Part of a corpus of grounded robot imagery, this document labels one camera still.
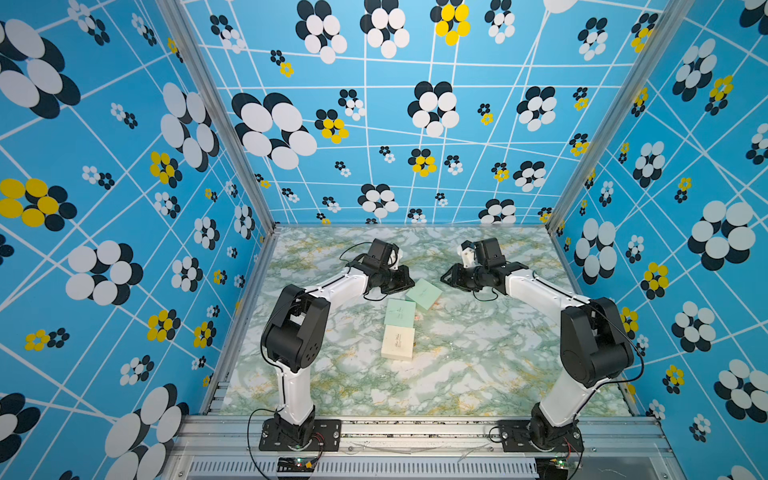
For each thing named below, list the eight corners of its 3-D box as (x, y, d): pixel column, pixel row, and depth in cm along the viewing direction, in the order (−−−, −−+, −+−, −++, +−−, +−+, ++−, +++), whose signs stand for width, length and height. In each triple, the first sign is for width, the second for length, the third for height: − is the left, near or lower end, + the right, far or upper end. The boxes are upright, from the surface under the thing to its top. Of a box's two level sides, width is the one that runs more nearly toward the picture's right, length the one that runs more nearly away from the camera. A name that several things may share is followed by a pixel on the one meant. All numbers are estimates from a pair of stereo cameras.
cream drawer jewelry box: (379, 356, 88) (379, 353, 86) (384, 328, 94) (384, 324, 92) (413, 360, 87) (413, 357, 85) (415, 331, 93) (415, 327, 91)
